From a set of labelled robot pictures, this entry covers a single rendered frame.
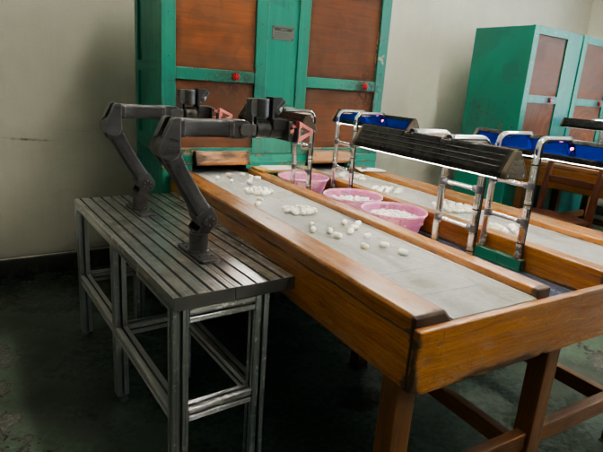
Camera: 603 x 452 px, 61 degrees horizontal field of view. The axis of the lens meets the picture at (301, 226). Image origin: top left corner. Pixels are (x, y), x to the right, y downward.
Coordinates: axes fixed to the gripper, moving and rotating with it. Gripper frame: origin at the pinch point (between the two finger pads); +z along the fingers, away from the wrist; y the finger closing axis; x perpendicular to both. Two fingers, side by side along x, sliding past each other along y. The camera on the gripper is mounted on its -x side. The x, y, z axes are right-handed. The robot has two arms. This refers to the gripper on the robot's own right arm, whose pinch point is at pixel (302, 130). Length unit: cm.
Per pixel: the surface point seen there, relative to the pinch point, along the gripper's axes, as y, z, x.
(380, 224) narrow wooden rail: -20.5, 22.9, 30.7
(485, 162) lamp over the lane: -70, 7, 0
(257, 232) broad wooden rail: -3.9, -18.0, 34.4
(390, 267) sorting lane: -51, -1, 33
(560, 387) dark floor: -53, 114, 106
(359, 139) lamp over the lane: -18.6, 10.0, 0.8
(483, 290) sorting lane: -74, 10, 33
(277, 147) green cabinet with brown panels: 96, 51, 19
